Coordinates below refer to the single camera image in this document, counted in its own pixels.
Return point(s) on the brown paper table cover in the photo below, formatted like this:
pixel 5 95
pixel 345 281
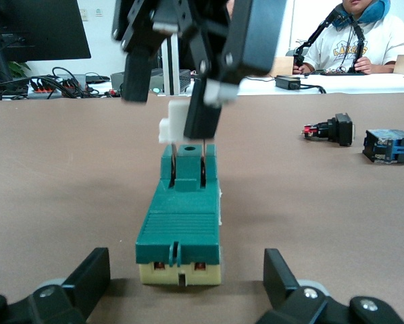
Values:
pixel 70 185

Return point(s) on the green push button blue block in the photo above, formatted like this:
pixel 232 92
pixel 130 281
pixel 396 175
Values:
pixel 387 146

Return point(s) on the black push button red tip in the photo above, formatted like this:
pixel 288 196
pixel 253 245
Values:
pixel 340 130

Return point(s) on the power strip with orange plugs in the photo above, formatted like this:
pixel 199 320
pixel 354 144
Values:
pixel 43 86

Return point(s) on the blue neck pillow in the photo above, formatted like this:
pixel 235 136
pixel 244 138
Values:
pixel 379 10

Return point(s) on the grey computer box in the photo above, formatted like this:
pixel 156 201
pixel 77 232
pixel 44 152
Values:
pixel 154 79

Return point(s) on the black power adapter brick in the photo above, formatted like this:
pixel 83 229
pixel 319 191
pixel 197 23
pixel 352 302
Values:
pixel 287 82

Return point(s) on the white operator table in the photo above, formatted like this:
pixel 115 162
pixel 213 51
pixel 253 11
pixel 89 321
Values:
pixel 357 84

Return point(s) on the aluminium camera mount post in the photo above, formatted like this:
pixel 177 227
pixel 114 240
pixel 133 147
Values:
pixel 171 67

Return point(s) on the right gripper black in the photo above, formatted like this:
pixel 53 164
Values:
pixel 205 13

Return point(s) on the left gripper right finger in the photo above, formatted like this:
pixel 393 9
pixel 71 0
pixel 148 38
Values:
pixel 306 307

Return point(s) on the person in white t-shirt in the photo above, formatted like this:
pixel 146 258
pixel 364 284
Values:
pixel 384 40

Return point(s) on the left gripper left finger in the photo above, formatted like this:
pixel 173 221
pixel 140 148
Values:
pixel 53 303

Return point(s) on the black computer monitor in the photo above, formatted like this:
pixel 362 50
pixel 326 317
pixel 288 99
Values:
pixel 36 27

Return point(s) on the green potted plant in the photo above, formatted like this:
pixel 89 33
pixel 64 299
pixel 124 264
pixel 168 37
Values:
pixel 18 69

